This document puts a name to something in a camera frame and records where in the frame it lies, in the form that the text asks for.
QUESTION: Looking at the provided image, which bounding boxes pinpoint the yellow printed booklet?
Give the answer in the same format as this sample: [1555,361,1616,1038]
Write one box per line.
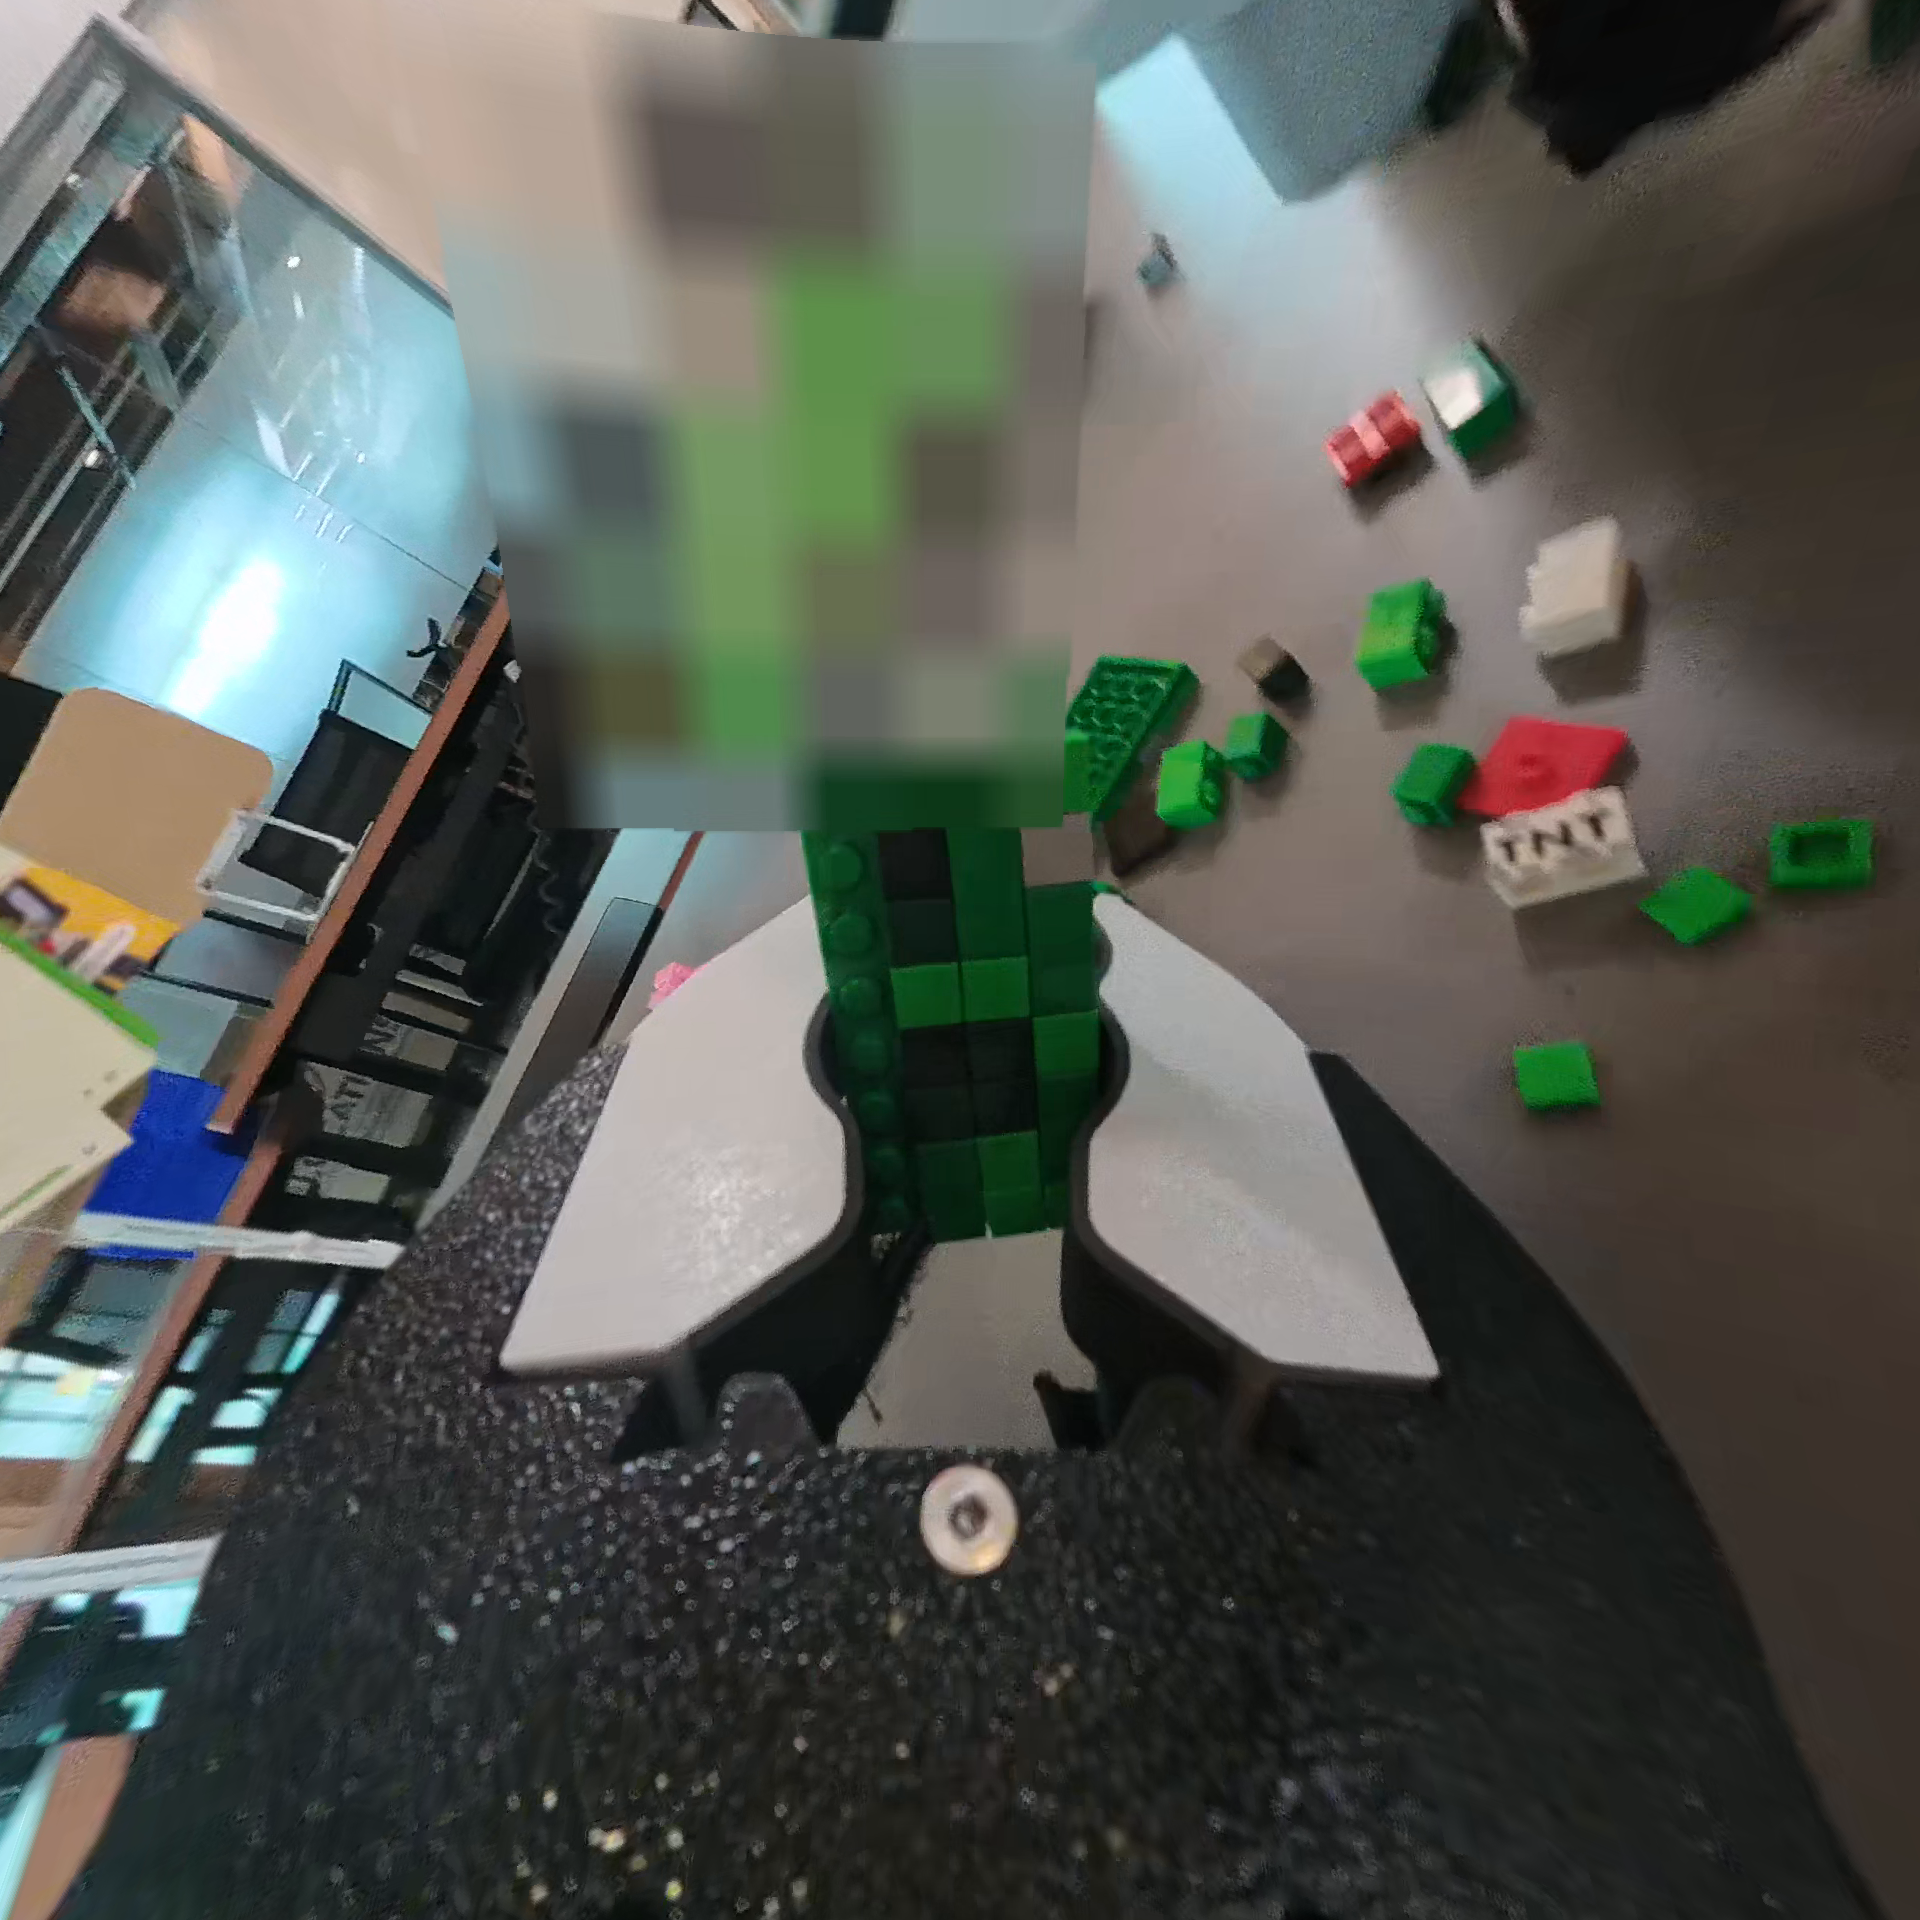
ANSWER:
[0,861,185,994]

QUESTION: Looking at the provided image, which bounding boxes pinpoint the red lego tile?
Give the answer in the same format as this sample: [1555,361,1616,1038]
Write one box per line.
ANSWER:
[1453,714,1637,830]

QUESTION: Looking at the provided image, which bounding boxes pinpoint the open lego instruction booklet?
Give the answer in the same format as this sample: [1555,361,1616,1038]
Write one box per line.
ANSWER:
[0,929,165,1237]

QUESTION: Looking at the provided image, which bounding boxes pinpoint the wide green lego plate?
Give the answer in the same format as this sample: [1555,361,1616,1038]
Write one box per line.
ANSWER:
[1059,652,1205,824]

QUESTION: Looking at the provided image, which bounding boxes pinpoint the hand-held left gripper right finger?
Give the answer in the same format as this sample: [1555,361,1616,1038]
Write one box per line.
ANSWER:
[1059,892,1445,1453]

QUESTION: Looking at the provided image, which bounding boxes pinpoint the white printed lego brick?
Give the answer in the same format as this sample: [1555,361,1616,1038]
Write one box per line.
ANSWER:
[1478,784,1654,916]

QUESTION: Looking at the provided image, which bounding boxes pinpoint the scattered loose green lego bricks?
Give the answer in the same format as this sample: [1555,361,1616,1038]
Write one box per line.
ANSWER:
[1152,576,1882,1115]

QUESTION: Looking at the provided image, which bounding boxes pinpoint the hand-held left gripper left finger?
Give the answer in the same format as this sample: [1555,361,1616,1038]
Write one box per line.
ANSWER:
[498,900,921,1451]

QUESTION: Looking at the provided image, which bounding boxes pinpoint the narrow green lego creeper body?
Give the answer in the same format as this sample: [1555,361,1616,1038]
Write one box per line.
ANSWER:
[796,824,1107,1245]

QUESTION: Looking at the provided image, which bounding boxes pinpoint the red lego brick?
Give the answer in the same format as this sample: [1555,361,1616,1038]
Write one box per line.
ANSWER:
[1322,392,1430,487]

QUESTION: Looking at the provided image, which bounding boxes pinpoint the green lego brick white top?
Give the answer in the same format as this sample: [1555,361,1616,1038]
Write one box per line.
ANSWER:
[1417,334,1524,459]

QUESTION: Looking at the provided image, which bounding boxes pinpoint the blue plastic block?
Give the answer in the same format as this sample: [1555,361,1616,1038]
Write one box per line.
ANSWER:
[80,1062,268,1254]

